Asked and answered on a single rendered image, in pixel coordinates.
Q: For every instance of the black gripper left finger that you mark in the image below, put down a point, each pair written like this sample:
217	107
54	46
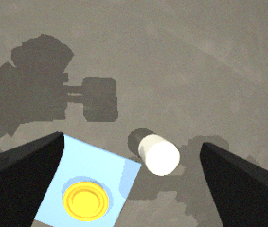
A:
26	172

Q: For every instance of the white cylinder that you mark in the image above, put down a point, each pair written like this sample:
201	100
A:
158	154

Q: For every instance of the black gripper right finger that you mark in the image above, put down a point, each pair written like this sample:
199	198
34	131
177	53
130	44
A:
239	188

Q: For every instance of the yellow plate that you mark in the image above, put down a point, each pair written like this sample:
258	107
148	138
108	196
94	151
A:
85	201

